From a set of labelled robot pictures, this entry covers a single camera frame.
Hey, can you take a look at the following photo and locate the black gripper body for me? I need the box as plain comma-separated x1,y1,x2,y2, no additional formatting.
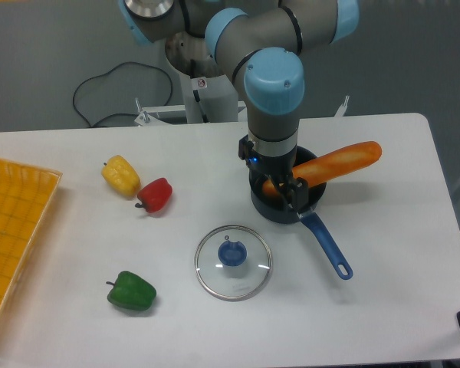
238,136,297,181

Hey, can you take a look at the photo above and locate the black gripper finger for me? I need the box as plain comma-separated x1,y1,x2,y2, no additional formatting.
264,177,289,205
285,174,308,213

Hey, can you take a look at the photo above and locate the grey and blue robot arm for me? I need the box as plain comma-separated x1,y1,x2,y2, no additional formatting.
119,1,360,212

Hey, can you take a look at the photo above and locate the glass pot lid blue knob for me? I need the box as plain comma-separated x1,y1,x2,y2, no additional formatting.
193,225,274,301

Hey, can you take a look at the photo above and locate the orange baguette bread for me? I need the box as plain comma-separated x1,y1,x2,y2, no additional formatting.
261,140,383,199

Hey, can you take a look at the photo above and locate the red bell pepper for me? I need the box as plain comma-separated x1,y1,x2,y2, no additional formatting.
135,178,173,213

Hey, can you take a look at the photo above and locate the yellow bell pepper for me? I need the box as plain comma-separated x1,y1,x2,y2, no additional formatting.
101,155,141,198

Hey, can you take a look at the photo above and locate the green bell pepper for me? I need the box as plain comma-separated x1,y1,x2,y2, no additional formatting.
106,271,157,311

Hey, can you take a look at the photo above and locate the yellow plastic basket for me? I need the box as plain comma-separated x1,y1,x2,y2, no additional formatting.
0,158,62,316

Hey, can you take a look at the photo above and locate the dark blue pot with handle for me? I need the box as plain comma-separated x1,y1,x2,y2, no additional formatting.
245,147,353,280

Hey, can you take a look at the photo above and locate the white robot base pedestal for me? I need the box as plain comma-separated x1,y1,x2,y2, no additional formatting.
133,30,254,127

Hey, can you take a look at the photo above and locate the black cable on floor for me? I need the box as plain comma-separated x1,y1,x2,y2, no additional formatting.
72,61,174,128

